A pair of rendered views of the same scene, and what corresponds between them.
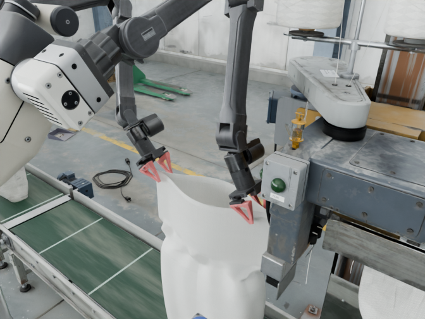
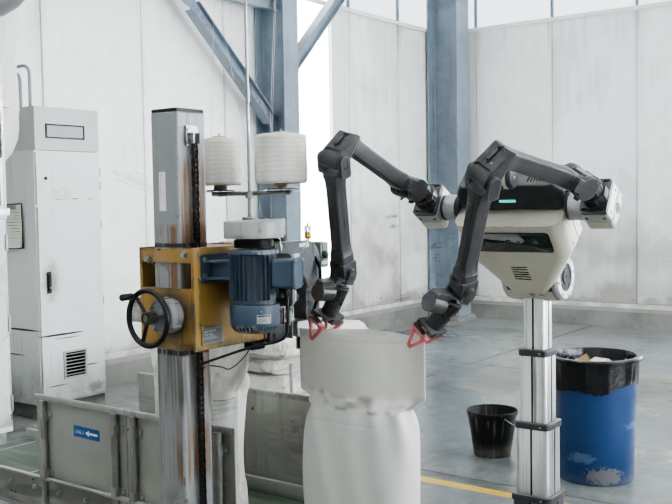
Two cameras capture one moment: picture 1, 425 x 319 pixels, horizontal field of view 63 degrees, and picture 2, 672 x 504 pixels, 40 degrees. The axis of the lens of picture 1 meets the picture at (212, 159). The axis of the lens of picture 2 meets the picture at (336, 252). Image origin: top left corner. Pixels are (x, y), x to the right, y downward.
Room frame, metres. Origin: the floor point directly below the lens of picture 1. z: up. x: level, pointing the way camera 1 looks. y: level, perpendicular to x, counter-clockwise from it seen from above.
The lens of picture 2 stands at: (3.90, -0.10, 1.47)
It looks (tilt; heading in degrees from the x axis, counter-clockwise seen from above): 3 degrees down; 179
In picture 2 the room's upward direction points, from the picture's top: 1 degrees counter-clockwise
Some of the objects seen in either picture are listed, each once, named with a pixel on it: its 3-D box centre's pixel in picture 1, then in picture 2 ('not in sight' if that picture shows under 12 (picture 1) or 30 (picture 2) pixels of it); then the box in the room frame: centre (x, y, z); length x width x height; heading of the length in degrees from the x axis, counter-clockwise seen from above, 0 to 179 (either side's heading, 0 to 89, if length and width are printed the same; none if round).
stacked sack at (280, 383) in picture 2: not in sight; (290, 379); (-2.16, -0.35, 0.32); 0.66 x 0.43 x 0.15; 145
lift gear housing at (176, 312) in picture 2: not in sight; (165, 315); (1.09, -0.59, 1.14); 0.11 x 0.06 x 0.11; 53
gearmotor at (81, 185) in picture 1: (71, 185); not in sight; (2.07, 0.98, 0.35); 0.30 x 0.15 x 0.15; 53
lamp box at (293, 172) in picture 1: (284, 180); (316, 254); (0.58, -0.14, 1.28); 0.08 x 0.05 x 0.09; 53
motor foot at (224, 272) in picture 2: not in sight; (225, 268); (1.07, -0.41, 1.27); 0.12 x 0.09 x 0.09; 143
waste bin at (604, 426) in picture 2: not in sight; (594, 415); (-0.97, 1.30, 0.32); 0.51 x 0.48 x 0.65; 143
